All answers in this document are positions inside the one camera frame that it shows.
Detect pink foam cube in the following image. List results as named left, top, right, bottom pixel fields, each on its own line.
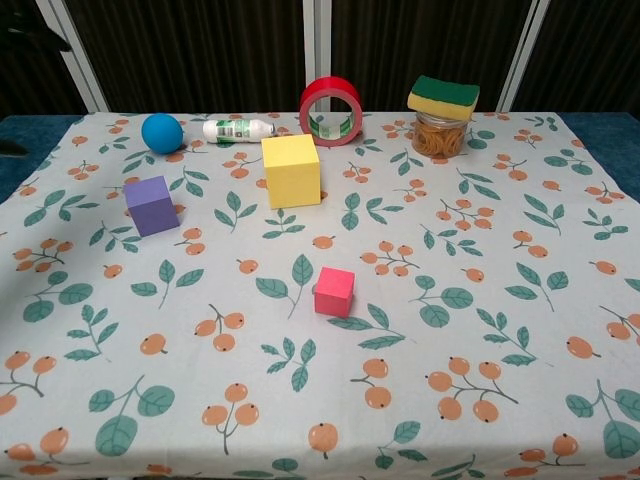
left=313, top=266, right=356, bottom=316

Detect purple block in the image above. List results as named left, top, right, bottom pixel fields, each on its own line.
left=123, top=175, right=181, bottom=238

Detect yellow block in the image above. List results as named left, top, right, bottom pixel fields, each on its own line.
left=260, top=133, right=322, bottom=210

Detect white bottle green label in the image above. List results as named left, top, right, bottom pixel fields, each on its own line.
left=202, top=117, right=278, bottom=146

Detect red tape roll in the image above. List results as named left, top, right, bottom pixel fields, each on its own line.
left=299, top=75, right=365, bottom=150

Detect clear jar of rubber bands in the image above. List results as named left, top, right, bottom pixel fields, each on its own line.
left=412, top=110, right=470, bottom=157

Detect floral printed tablecloth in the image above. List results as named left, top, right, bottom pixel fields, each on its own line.
left=0, top=110, right=640, bottom=480

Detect green yellow sponge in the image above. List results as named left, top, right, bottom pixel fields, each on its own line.
left=406, top=74, right=481, bottom=123

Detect blue ball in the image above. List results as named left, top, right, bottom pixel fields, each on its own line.
left=141, top=112, right=184, bottom=153

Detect dark ribbed partition panel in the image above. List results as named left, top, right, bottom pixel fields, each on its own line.
left=64, top=0, right=319, bottom=114
left=317, top=0, right=536, bottom=112
left=0, top=0, right=111, bottom=117
left=499, top=0, right=640, bottom=115

